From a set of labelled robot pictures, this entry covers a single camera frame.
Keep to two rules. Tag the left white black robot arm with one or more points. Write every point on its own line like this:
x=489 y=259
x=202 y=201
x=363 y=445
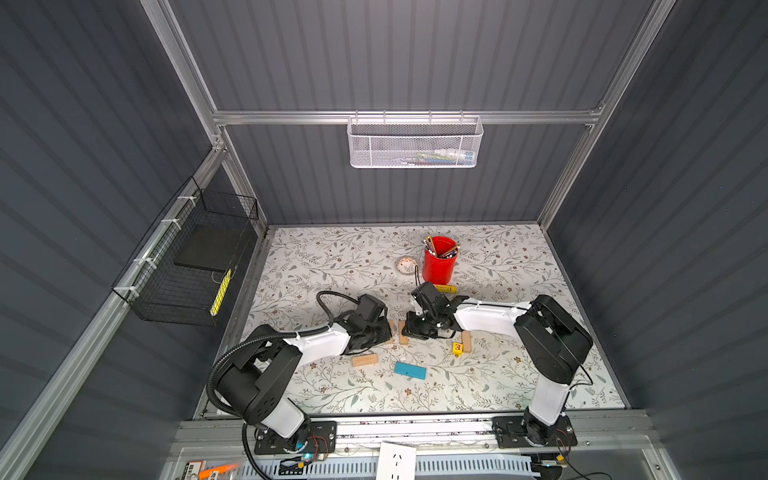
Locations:
x=250 y=379

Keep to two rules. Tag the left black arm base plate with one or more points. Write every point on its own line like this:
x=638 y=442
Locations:
x=319 y=437

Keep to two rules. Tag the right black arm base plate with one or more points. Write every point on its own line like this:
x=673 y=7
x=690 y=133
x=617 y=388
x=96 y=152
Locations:
x=520 y=431

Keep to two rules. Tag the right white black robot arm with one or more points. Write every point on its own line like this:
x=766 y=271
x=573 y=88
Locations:
x=556 y=343

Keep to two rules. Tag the clear tape roll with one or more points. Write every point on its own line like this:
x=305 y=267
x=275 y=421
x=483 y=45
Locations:
x=407 y=265

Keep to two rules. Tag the black foam pad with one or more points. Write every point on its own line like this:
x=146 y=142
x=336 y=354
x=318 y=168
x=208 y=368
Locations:
x=208 y=248

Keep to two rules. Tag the yellow ruler in basket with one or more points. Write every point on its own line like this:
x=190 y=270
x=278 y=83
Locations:
x=221 y=293

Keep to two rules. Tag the floral table mat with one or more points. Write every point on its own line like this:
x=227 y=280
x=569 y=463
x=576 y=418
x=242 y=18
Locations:
x=500 y=263

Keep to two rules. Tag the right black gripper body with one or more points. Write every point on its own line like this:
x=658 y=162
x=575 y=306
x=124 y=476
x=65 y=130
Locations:
x=420 y=326

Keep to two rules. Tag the yellow marker pen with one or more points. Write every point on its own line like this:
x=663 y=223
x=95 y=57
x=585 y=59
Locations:
x=446 y=289

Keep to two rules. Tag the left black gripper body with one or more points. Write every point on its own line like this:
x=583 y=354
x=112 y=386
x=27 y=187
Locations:
x=378 y=333

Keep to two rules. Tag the natural wood block diagonal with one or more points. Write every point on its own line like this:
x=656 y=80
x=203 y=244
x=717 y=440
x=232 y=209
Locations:
x=402 y=337

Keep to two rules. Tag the white wire mesh basket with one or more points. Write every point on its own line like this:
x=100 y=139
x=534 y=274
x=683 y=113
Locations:
x=418 y=143

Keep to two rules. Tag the black wire mesh basket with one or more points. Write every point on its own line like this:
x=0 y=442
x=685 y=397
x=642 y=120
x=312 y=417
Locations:
x=157 y=290

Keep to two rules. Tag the orange tool handle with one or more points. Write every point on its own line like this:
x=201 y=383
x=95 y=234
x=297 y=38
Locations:
x=220 y=472

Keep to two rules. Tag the white power socket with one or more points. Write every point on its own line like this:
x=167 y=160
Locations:
x=396 y=462

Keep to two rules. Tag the red pencil cup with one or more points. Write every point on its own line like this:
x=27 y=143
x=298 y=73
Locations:
x=440 y=258

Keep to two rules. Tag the teal wooden block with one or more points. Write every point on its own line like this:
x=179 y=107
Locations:
x=410 y=371

